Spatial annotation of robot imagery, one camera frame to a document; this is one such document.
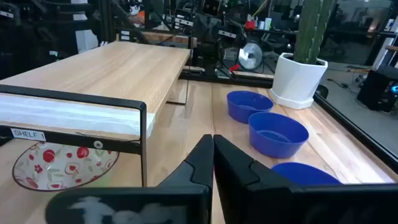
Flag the black computer tower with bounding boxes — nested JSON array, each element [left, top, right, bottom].
[[356, 65, 398, 113]]

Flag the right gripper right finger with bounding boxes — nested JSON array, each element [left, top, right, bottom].
[[213, 134, 398, 224]]

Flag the white shelf label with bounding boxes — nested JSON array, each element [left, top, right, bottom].
[[10, 128, 47, 142]]

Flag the white planter pot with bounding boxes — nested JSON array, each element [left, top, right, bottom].
[[269, 52, 329, 110]]

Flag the blue plastic mini bowl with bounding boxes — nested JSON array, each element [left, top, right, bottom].
[[270, 161, 343, 186], [248, 111, 310, 159], [226, 90, 274, 124]]

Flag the floral bowl green exterior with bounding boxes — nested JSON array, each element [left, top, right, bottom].
[[11, 141, 121, 192]]

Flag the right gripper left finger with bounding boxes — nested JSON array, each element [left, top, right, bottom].
[[45, 134, 215, 224]]

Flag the wooden shelf black metal frame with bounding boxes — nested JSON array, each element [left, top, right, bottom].
[[0, 40, 191, 187]]

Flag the silver round fan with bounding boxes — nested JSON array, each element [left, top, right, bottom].
[[238, 41, 264, 72]]

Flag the green cactus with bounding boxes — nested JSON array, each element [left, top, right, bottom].
[[292, 0, 338, 65]]

